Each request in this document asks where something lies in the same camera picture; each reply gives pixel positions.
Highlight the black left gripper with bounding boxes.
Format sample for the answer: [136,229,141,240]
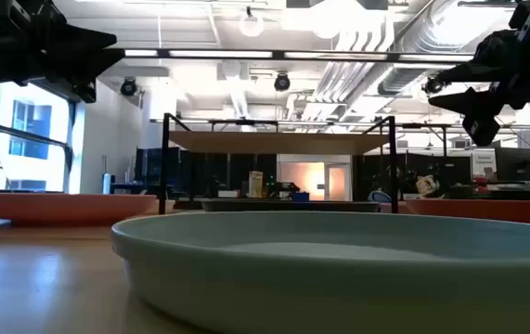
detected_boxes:
[11,0,125,87]

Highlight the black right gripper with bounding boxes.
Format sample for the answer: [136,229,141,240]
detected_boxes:
[428,30,530,116]

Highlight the teal plate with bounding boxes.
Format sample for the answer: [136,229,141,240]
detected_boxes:
[110,211,530,334]

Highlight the wooden shelf black legs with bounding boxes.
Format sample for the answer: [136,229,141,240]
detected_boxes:
[159,112,400,216]

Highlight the black ceiling spotlight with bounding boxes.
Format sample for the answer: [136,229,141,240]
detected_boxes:
[120,76,138,97]
[421,74,446,96]
[273,71,291,93]

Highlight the black office partition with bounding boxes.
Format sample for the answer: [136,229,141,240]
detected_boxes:
[134,147,278,200]
[352,152,473,201]

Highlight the black office monitor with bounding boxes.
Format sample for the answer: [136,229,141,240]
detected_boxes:
[495,147,530,183]

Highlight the beige printed bag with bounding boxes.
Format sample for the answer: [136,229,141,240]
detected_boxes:
[415,174,441,199]

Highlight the large bright window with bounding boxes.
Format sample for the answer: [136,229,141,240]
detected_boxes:
[0,81,80,194]

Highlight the long linear ceiling light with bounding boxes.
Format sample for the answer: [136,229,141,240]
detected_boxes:
[123,47,477,64]

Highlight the blue white round object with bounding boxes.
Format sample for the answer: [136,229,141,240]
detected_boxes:
[368,189,392,204]

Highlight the white glass door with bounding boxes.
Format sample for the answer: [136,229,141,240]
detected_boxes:
[324,161,353,203]

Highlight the yellow carton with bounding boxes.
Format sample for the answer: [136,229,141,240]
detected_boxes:
[248,170,265,199]

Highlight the black machine green light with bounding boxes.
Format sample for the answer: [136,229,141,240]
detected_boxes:
[264,180,301,200]

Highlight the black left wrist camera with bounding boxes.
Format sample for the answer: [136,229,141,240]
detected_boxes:
[74,79,98,105]

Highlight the silver ventilation duct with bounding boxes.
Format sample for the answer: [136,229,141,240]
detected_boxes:
[378,0,519,96]

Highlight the white wall sign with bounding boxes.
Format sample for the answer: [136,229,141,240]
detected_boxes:
[472,150,498,180]

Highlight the white ring lamp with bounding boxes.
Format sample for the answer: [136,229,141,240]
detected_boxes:
[239,11,265,38]

